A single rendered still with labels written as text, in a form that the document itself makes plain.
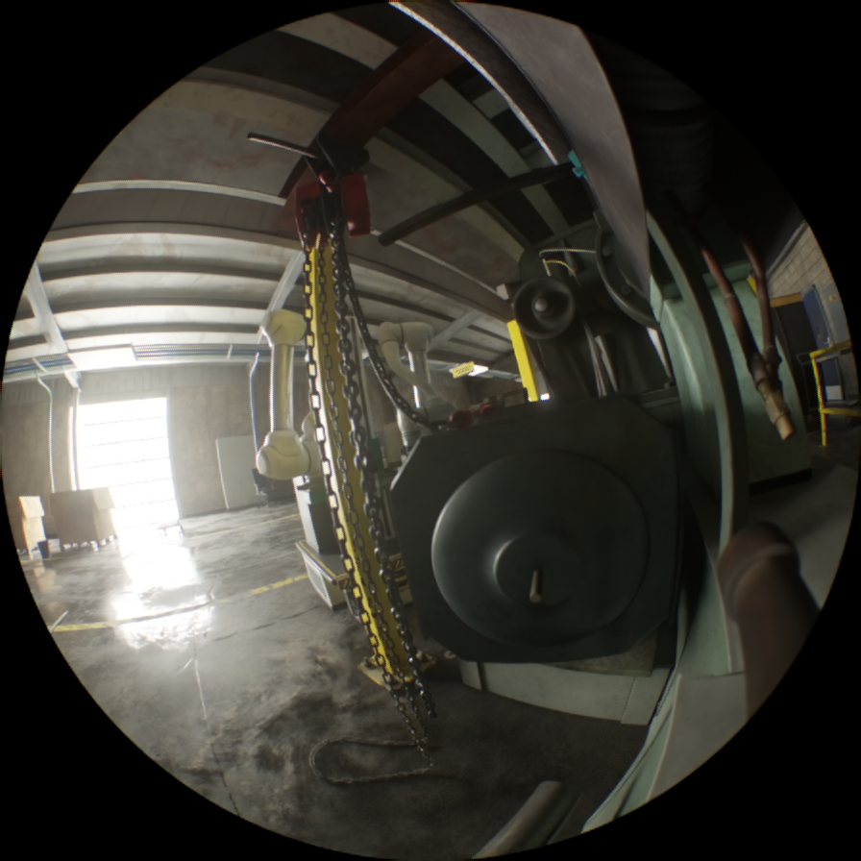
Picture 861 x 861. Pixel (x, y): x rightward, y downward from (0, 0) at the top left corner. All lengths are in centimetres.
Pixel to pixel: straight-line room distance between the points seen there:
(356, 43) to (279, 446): 143
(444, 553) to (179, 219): 126
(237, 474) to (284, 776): 818
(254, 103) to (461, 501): 117
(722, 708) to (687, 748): 4
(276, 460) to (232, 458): 753
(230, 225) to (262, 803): 175
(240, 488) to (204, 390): 331
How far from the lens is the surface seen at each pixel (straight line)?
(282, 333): 129
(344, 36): 102
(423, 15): 66
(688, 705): 28
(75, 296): 819
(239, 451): 875
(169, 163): 149
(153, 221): 122
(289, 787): 101
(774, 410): 35
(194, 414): 956
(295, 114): 109
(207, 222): 120
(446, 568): 45
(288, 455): 121
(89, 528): 668
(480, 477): 39
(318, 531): 171
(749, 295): 83
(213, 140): 139
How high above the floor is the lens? 82
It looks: 3 degrees up
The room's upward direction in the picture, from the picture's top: 11 degrees counter-clockwise
